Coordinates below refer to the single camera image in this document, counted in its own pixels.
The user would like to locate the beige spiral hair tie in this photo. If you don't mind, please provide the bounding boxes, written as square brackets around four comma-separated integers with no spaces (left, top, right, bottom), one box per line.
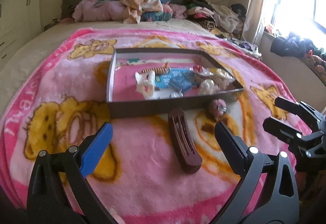
[141,62,171,76]

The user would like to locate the pile of mixed clothes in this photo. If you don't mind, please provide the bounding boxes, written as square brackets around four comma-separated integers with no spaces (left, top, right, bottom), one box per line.
[184,0,247,39]

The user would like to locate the pink cartoon bear blanket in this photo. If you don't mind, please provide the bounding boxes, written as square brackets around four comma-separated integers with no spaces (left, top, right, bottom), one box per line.
[1,28,310,223]

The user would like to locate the pink bedding bundle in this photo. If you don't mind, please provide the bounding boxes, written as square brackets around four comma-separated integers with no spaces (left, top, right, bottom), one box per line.
[72,0,126,22]

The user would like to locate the bagged yellow bangles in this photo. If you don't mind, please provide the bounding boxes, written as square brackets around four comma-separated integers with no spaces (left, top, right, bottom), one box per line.
[208,68,235,82]

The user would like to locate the cream curtain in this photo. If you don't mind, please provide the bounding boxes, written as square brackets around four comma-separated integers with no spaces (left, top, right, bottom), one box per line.
[242,0,264,46]

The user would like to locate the pink fuzzy hair clip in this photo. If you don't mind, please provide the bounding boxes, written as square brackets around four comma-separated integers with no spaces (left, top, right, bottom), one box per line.
[208,99,227,121]

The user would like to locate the blue small jewelry box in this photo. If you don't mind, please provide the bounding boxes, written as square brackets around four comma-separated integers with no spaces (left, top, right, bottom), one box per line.
[169,76,192,93]

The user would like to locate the brown banana hair clip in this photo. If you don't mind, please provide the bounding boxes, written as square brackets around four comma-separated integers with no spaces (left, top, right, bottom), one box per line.
[168,108,202,174]

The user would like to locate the dark teal floral quilt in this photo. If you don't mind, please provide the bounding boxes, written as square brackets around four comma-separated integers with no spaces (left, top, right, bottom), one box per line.
[141,0,173,22]

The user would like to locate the bagged red earrings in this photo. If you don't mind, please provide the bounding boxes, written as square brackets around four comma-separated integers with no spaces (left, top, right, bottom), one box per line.
[192,65,213,76]

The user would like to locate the cream built-in wardrobe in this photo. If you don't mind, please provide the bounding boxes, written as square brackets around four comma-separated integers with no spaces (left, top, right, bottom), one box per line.
[1,0,42,68]

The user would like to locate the dark shallow cardboard box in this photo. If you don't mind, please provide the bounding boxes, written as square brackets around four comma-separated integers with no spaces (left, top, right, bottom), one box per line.
[107,48,244,118]

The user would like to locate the floral peach cloth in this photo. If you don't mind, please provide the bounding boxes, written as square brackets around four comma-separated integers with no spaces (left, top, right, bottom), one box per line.
[120,0,164,24]

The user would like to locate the black jacket on sill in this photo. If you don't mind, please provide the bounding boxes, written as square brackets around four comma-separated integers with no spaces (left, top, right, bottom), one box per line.
[270,33,316,58]

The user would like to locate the laundry bag with clothes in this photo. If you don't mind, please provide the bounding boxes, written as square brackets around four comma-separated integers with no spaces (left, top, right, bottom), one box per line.
[226,38,262,61]

